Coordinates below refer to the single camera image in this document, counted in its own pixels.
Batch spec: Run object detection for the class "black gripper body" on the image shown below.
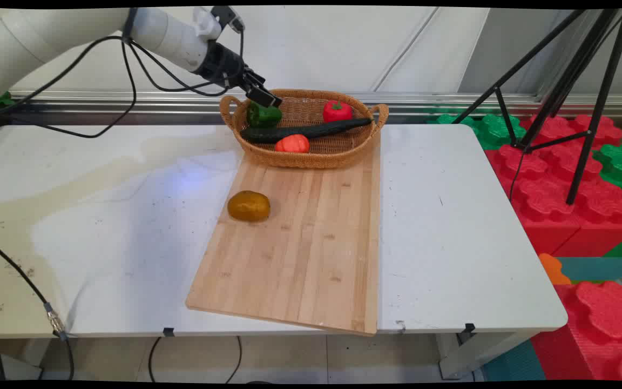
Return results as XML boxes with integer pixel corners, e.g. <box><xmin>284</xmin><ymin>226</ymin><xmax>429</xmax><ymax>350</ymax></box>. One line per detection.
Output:
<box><xmin>197</xmin><ymin>41</ymin><xmax>251</xmax><ymax>90</ymax></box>

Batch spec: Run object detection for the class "yellow-brown potato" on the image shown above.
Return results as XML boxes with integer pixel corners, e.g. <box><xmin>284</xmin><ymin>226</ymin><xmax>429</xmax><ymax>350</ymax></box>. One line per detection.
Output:
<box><xmin>227</xmin><ymin>190</ymin><xmax>271</xmax><ymax>223</ymax></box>

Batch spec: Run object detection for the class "green bell pepper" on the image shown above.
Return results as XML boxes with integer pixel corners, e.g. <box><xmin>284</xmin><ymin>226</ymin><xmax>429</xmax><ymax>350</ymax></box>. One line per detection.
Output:
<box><xmin>246</xmin><ymin>102</ymin><xmax>283</xmax><ymax>129</ymax></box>

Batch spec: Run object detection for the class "dark green cucumber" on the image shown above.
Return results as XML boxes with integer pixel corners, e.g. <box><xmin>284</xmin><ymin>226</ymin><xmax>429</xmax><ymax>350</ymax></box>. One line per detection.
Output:
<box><xmin>240</xmin><ymin>118</ymin><xmax>373</xmax><ymax>144</ymax></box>

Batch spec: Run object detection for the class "orange-red tomato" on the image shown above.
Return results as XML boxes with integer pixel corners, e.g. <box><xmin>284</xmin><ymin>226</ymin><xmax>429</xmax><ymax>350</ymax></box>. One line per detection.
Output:
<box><xmin>275</xmin><ymin>134</ymin><xmax>310</xmax><ymax>154</ymax></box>

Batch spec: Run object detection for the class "woven wicker basket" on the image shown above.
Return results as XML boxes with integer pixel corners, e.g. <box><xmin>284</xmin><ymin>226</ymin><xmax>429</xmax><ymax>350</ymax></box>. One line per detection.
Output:
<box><xmin>219</xmin><ymin>89</ymin><xmax>389</xmax><ymax>169</ymax></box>

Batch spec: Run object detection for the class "red bell pepper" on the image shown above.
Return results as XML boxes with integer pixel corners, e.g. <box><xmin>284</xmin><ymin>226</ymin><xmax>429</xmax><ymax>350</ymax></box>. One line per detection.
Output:
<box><xmin>322</xmin><ymin>100</ymin><xmax>354</xmax><ymax>124</ymax></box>

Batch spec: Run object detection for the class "bamboo cutting board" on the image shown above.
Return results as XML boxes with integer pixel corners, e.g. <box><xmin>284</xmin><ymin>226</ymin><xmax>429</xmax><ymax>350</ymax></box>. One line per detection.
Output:
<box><xmin>185</xmin><ymin>135</ymin><xmax>382</xmax><ymax>337</ymax></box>

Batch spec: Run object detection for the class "green foam block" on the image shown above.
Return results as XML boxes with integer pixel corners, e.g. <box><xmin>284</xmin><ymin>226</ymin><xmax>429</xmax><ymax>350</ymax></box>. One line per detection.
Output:
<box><xmin>592</xmin><ymin>143</ymin><xmax>622</xmax><ymax>225</ymax></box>
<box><xmin>427</xmin><ymin>112</ymin><xmax>528</xmax><ymax>151</ymax></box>

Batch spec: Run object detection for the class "large red foam block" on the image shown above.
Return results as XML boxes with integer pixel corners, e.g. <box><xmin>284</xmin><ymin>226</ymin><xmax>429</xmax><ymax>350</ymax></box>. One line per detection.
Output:
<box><xmin>484</xmin><ymin>115</ymin><xmax>622</xmax><ymax>258</ymax></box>

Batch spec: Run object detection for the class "black tripod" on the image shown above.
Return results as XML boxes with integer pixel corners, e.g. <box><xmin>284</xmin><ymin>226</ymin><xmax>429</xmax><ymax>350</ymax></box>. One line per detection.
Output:
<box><xmin>451</xmin><ymin>8</ymin><xmax>622</xmax><ymax>206</ymax></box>

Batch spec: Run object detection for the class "white table leg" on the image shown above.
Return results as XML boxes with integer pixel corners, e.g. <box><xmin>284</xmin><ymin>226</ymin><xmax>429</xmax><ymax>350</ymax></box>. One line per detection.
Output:
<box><xmin>434</xmin><ymin>331</ymin><xmax>534</xmax><ymax>380</ymax></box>

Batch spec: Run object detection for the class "orange foam piece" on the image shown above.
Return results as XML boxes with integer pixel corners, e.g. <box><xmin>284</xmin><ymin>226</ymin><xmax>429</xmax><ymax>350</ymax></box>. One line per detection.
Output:
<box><xmin>538</xmin><ymin>253</ymin><xmax>572</xmax><ymax>286</ymax></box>

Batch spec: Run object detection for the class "teal foam mat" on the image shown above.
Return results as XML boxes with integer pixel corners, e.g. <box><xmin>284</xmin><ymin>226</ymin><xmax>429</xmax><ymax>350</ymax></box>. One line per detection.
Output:
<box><xmin>481</xmin><ymin>339</ymin><xmax>547</xmax><ymax>382</ymax></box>

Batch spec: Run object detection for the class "teal foam block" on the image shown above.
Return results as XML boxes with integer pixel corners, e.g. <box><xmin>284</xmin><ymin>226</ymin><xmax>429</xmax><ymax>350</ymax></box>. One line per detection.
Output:
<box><xmin>557</xmin><ymin>256</ymin><xmax>622</xmax><ymax>283</ymax></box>

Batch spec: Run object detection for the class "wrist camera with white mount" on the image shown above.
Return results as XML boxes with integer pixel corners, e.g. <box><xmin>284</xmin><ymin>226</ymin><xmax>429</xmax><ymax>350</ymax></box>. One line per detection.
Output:
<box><xmin>192</xmin><ymin>6</ymin><xmax>246</xmax><ymax>42</ymax></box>

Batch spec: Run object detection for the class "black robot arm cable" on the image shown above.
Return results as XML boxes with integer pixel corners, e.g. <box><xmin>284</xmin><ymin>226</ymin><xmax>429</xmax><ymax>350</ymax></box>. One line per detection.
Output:
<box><xmin>0</xmin><ymin>31</ymin><xmax>247</xmax><ymax>139</ymax></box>

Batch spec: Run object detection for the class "aluminium wall rail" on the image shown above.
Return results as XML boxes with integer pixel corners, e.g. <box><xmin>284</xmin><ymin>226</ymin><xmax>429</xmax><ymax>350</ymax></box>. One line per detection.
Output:
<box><xmin>8</xmin><ymin>89</ymin><xmax>622</xmax><ymax>117</ymax></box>

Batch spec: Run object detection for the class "thin black cable loop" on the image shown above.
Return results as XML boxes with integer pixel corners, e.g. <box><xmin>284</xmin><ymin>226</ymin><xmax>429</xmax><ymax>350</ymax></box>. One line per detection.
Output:
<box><xmin>147</xmin><ymin>336</ymin><xmax>243</xmax><ymax>383</ymax></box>

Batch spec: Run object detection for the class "black cable with metal connector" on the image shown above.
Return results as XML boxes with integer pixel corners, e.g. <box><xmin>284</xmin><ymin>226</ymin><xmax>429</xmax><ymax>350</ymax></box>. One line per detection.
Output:
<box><xmin>0</xmin><ymin>234</ymin><xmax>75</xmax><ymax>381</ymax></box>

